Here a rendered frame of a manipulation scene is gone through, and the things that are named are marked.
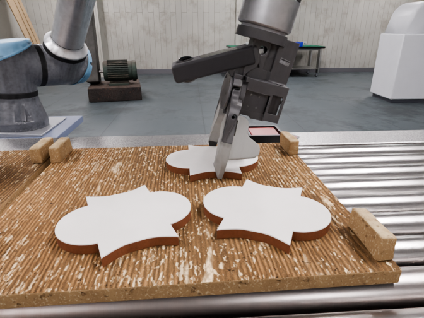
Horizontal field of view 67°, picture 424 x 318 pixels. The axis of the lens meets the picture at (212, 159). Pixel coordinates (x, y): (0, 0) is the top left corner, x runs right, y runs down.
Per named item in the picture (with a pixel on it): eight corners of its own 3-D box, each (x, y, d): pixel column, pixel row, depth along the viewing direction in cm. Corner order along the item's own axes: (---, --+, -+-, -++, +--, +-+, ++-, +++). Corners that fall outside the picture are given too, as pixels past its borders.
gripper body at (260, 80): (276, 129, 46) (306, 41, 41) (218, 115, 44) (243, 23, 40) (264, 115, 53) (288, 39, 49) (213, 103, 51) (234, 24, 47)
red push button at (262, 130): (247, 133, 73) (247, 127, 72) (272, 132, 73) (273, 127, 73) (252, 142, 67) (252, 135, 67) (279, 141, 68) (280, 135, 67)
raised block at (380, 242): (345, 226, 35) (349, 205, 34) (361, 225, 35) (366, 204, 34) (376, 263, 30) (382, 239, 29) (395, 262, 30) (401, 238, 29)
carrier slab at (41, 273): (65, 156, 58) (64, 148, 58) (286, 149, 62) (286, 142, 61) (-78, 315, 26) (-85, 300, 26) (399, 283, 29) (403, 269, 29)
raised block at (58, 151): (62, 150, 57) (60, 135, 56) (73, 150, 57) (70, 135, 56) (50, 163, 51) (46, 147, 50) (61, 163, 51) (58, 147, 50)
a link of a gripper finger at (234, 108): (235, 142, 42) (247, 79, 43) (223, 140, 42) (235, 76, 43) (226, 146, 47) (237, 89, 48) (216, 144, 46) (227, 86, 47)
